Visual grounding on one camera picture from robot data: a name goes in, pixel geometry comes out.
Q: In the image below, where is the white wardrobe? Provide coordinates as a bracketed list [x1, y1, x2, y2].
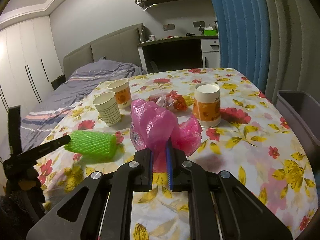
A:
[0, 15, 64, 131]

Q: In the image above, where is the dark desk with drawers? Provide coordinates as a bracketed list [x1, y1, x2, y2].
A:
[138, 35, 220, 73]

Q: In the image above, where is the blue and grey curtain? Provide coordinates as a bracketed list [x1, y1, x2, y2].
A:
[212, 0, 319, 101]

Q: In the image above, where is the green foam net sleeve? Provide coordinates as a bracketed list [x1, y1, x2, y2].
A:
[64, 130, 117, 163]

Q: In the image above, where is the pink plastic bag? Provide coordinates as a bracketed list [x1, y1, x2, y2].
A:
[130, 99, 202, 173]

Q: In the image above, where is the orange lidded paper cup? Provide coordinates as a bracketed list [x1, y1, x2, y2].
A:
[193, 82, 221, 128]

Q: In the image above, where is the floral tablecloth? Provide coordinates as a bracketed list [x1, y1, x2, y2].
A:
[36, 69, 318, 237]

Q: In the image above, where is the crumpled red snack wrapper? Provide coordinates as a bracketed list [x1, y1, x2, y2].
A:
[147, 92, 188, 112]

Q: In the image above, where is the white grid paper cup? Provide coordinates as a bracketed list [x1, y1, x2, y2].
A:
[93, 92, 121, 126]

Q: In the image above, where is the orange printed paper cup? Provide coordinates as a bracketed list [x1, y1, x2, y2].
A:
[107, 78, 132, 109]

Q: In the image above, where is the grey padded headboard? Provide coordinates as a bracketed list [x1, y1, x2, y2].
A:
[63, 23, 145, 78]

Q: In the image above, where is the grey striped bed quilt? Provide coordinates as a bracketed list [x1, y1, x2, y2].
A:
[20, 57, 146, 152]

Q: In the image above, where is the white mug on desk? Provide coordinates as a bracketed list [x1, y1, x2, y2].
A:
[149, 35, 156, 41]

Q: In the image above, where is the grey plastic trash bin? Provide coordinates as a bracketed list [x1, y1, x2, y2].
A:
[276, 90, 320, 169]

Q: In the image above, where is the green box on desk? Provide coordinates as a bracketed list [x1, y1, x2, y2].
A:
[203, 29, 217, 36]

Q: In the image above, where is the black bedside stool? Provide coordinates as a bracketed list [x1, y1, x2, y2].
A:
[51, 74, 66, 90]

